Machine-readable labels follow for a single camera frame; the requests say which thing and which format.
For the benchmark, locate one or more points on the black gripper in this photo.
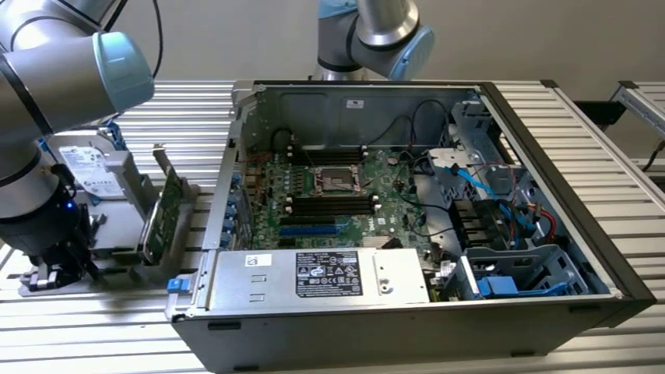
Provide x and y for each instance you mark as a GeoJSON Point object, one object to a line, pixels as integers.
{"type": "Point", "coordinates": [41, 237]}

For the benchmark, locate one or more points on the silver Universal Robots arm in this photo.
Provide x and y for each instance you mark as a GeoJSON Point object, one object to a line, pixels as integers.
{"type": "Point", "coordinates": [52, 78]}

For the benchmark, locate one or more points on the black RAM slot bank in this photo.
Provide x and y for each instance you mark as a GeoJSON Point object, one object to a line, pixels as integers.
{"type": "Point", "coordinates": [329, 206]}
{"type": "Point", "coordinates": [327, 155]}

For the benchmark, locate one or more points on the grey parts rack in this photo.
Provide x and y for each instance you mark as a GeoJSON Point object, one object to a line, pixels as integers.
{"type": "Point", "coordinates": [129, 202]}

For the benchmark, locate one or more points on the silver hard disk drive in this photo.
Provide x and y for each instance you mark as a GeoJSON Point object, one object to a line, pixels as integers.
{"type": "Point", "coordinates": [88, 167]}

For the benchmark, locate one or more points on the green graphics card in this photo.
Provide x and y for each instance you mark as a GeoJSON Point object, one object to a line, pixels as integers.
{"type": "Point", "coordinates": [165, 210]}

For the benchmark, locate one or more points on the blue case latch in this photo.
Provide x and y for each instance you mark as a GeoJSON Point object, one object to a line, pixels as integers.
{"type": "Point", "coordinates": [176, 284]}

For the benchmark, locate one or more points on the blue expansion slot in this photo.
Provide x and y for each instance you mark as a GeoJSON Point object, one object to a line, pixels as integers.
{"type": "Point", "coordinates": [307, 230]}

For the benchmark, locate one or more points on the black expansion slot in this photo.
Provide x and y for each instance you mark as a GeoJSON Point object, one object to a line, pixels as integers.
{"type": "Point", "coordinates": [307, 221]}

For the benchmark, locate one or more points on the silver power supply unit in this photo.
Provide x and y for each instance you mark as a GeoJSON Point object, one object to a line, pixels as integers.
{"type": "Point", "coordinates": [321, 278]}

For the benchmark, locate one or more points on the CPU socket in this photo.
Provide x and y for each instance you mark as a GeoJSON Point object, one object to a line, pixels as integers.
{"type": "Point", "coordinates": [336, 180]}

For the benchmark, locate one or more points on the silver chipset heat sink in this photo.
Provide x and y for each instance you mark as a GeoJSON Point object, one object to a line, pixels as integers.
{"type": "Point", "coordinates": [374, 242]}

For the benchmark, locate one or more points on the green motherboard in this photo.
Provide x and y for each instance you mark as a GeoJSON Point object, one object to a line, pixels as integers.
{"type": "Point", "coordinates": [384, 218]}

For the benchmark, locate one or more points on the black open PC case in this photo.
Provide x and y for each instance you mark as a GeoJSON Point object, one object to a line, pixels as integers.
{"type": "Point", "coordinates": [364, 339]}

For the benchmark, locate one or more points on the grey optical drive cage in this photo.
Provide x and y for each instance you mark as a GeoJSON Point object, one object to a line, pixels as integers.
{"type": "Point", "coordinates": [468, 156]}

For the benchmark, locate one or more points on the grey disk bay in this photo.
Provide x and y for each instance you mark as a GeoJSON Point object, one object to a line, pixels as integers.
{"type": "Point", "coordinates": [524, 269]}

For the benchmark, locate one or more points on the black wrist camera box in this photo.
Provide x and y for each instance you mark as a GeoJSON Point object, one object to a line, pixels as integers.
{"type": "Point", "coordinates": [69, 198]}

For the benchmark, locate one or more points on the black table bracket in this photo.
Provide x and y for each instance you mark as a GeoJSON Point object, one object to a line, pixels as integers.
{"type": "Point", "coordinates": [600, 112]}

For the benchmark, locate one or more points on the aluminium frame side table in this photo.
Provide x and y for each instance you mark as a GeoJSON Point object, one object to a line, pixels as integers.
{"type": "Point", "coordinates": [641, 105]}

